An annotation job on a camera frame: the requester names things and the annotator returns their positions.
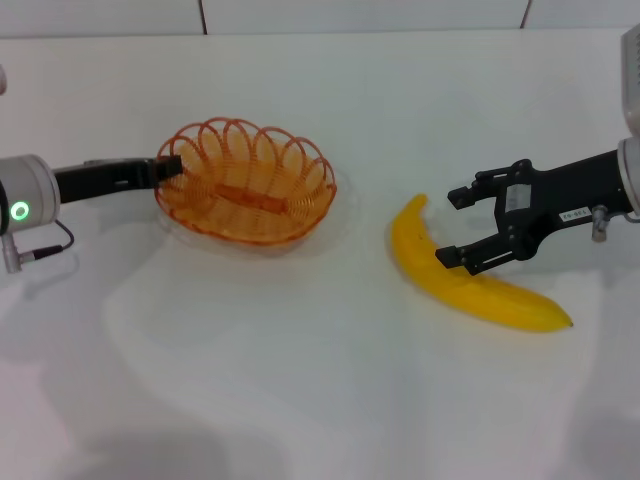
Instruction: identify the yellow banana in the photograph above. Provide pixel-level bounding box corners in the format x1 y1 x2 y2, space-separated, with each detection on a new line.
388 193 575 334

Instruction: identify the orange woven plastic basket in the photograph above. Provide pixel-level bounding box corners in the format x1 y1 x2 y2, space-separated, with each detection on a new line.
153 116 339 246

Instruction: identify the black cable with silver plug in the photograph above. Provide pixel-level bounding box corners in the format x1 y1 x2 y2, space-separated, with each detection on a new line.
1 218 76 276

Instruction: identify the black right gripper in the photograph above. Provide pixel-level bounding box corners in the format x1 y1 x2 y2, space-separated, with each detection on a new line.
434 148 625 278

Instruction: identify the silver connector plug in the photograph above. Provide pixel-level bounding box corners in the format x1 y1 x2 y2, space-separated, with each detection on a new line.
590 203 640 243

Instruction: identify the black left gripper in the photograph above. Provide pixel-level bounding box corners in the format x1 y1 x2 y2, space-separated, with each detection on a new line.
52 154 183 204

